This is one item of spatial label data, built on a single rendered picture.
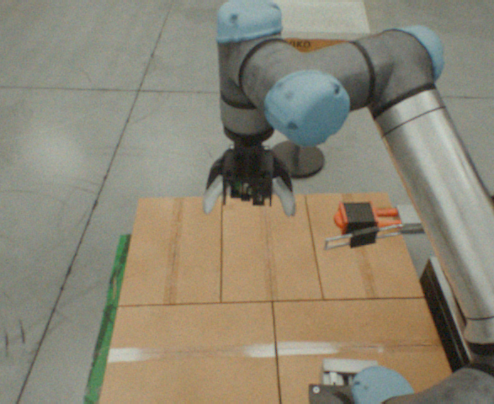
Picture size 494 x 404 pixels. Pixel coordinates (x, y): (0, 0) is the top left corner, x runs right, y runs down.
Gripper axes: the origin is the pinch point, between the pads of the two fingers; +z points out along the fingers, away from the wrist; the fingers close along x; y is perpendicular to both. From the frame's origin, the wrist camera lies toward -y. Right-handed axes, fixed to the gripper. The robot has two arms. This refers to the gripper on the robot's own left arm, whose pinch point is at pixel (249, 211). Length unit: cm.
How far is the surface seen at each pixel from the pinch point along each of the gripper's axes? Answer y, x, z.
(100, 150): -202, -115, 152
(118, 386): -10, -45, 98
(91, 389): -31, -73, 152
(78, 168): -181, -125, 152
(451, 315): -39, 72, 92
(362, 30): -178, 51, 50
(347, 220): -22.4, 23.0, 25.6
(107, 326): -62, -74, 152
